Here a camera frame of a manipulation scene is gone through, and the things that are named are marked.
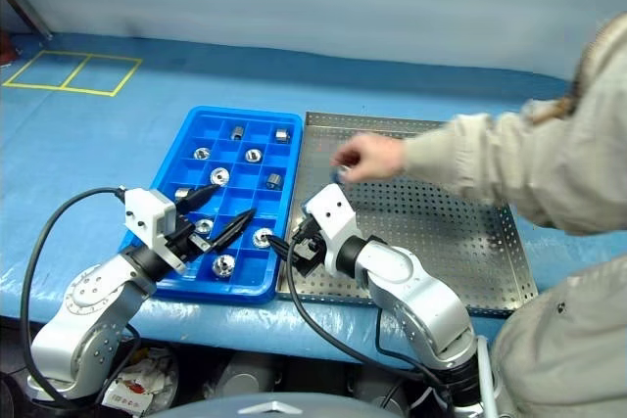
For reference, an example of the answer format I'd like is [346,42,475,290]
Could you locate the grey robot torso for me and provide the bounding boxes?
[166,391,366,418]

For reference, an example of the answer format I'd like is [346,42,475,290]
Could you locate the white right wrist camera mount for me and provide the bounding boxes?
[306,183,363,277]

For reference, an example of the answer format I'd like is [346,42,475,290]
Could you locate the person's beige jacket torso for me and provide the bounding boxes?
[489,11,627,418]

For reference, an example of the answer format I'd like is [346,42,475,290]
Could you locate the grey metal frame bar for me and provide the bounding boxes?
[0,0,54,41]

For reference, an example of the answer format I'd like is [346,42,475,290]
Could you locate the red object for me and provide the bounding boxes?
[0,30,15,68]

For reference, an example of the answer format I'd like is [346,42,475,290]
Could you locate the dark round shape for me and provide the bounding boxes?
[215,353,288,399]

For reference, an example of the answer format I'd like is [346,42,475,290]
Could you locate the white red printed packaging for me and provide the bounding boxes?
[100,347,180,412]

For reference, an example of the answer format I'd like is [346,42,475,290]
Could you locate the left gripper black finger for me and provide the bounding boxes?
[174,184,219,216]
[209,208,256,251]

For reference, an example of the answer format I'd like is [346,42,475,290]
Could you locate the person's bare hand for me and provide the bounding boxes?
[332,136,408,183]

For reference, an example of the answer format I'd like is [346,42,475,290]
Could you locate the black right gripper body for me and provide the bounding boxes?
[292,224,327,278]

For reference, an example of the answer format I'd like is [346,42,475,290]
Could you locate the blue plastic compartment tray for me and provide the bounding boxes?
[120,105,305,305]

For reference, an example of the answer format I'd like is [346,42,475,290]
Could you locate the beige sleeved person's arm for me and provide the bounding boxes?
[402,112,627,238]

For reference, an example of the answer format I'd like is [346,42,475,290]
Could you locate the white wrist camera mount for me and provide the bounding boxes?
[122,187,190,275]
[306,183,363,277]

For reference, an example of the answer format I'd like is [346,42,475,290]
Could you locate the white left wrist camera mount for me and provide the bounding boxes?
[122,187,190,275]

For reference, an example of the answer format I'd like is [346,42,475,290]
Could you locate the white hose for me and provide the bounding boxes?
[477,337,499,412]

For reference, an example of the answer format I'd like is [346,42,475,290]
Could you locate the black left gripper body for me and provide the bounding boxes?
[165,214,212,262]

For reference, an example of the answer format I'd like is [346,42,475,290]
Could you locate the perforated steel tray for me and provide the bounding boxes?
[274,111,540,319]

